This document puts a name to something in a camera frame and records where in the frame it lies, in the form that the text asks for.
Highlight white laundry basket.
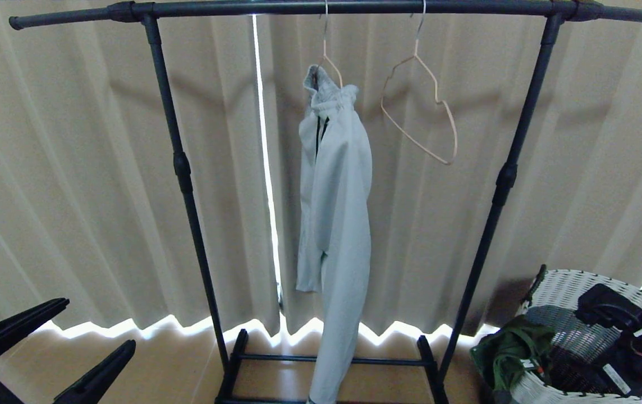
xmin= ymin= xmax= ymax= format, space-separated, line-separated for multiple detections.
xmin=509 ymin=265 xmax=642 ymax=404

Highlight beige curtain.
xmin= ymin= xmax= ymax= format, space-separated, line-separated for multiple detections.
xmin=0 ymin=0 xmax=642 ymax=343

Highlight pale grey shorts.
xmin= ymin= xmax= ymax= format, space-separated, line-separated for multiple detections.
xmin=296 ymin=65 xmax=373 ymax=404

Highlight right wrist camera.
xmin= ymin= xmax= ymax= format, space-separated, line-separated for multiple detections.
xmin=575 ymin=283 xmax=642 ymax=333

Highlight green garment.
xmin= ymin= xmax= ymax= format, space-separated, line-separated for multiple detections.
xmin=470 ymin=315 xmax=556 ymax=392

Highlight black clothes rack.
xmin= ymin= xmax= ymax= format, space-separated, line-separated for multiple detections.
xmin=8 ymin=0 xmax=642 ymax=404

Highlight pink clothes hanger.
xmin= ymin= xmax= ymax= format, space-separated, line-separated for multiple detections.
xmin=380 ymin=0 xmax=459 ymax=166
xmin=313 ymin=0 xmax=345 ymax=90

